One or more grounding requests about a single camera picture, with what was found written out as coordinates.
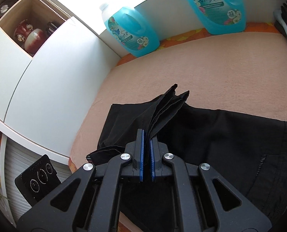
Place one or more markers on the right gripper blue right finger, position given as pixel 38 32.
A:
pixel 170 168

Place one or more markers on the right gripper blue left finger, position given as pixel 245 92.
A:
pixel 121 169

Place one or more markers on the black pants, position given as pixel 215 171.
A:
pixel 250 152

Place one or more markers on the black device with dials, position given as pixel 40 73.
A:
pixel 37 180

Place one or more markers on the red white ceramic vase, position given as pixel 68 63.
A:
pixel 34 41

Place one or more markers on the orange floral bed sheet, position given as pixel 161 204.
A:
pixel 197 34

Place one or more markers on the large blue detergent bottle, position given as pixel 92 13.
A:
pixel 220 16

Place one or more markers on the dark red ceramic pot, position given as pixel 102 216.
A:
pixel 22 31

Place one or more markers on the white wall cabinet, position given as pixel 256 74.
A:
pixel 45 96

